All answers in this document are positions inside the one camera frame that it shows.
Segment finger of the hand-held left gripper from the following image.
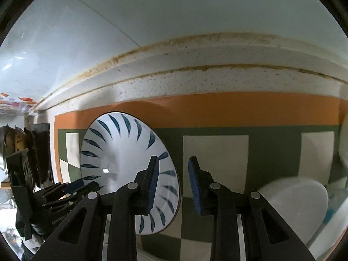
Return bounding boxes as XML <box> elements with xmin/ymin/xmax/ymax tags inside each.
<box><xmin>41</xmin><ymin>177</ymin><xmax>85</xmax><ymax>197</ymax></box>
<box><xmin>43</xmin><ymin>182</ymin><xmax>100</xmax><ymax>210</ymax></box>

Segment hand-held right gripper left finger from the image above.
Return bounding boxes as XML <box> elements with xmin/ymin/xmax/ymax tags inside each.
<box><xmin>32</xmin><ymin>156</ymin><xmax>161</xmax><ymax>261</ymax></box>

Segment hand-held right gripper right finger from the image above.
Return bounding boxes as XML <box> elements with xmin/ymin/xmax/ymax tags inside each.
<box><xmin>188</xmin><ymin>156</ymin><xmax>317</xmax><ymax>261</ymax></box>

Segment blue leaf patterned plate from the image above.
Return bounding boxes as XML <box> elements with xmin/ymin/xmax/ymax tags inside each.
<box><xmin>80</xmin><ymin>111</ymin><xmax>181</xmax><ymax>236</ymax></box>

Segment blue patterned white bowl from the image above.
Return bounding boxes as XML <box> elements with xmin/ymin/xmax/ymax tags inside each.
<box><xmin>308</xmin><ymin>182</ymin><xmax>348</xmax><ymax>260</ymax></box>

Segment black stove top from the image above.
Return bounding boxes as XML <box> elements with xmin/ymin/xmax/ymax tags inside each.
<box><xmin>28</xmin><ymin>123</ymin><xmax>54</xmax><ymax>189</ymax></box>

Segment metal wok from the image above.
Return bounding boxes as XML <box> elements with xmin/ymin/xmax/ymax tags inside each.
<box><xmin>0</xmin><ymin>124</ymin><xmax>28</xmax><ymax>159</ymax></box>

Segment green white checkered mat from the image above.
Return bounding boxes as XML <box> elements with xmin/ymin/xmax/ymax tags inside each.
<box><xmin>54</xmin><ymin>92</ymin><xmax>348</xmax><ymax>261</ymax></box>

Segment colourful wall stickers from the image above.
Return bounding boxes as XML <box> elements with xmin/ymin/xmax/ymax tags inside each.
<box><xmin>0</xmin><ymin>92</ymin><xmax>38</xmax><ymax>115</ymax></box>

